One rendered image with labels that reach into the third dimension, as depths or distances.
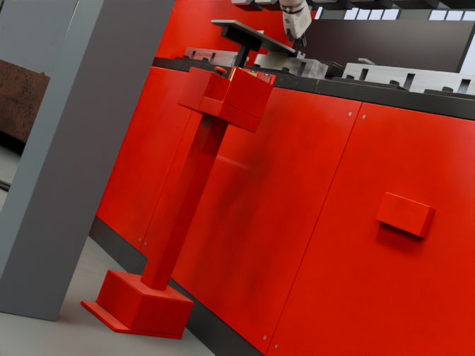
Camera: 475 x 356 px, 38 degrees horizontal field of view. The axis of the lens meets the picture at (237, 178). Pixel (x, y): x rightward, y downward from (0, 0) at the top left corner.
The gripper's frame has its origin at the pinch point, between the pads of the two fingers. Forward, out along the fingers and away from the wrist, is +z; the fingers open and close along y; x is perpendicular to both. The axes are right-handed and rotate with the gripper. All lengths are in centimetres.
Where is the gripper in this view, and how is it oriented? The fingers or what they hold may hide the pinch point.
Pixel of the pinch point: (300, 40)
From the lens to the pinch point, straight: 244.7
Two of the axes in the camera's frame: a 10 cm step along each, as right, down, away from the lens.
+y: 5.4, -7.3, 4.2
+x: -8.1, -3.2, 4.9
